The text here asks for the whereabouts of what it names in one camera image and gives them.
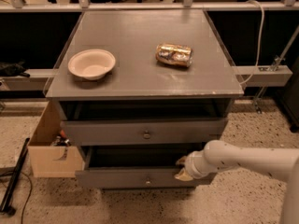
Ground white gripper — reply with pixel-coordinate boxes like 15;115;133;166
175;151;212;182

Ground grey drawer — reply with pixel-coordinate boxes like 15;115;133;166
61;119;228;146
75;144;215;189

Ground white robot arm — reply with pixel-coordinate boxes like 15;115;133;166
175;140;299;224

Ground grey top drawer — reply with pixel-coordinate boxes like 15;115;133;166
61;119;228;146

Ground grey drawer cabinet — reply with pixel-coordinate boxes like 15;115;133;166
42;8;245;189

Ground crushed golden can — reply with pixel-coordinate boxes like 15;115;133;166
155;43;193;67

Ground items inside cardboard box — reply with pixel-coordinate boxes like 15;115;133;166
51;130;70;147

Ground cardboard box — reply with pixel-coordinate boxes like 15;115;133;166
28;102;84;177

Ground white paper bowl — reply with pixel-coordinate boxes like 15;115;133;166
67;49;116;80

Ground black pole stand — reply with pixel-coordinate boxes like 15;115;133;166
0;138;30;217

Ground black bag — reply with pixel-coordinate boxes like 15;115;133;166
0;62;30;77

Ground black floor cable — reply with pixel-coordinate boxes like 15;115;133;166
0;171;34;224

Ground white cable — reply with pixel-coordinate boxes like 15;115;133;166
237;0;265;86

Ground metal railing frame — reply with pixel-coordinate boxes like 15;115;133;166
0;0;299;12

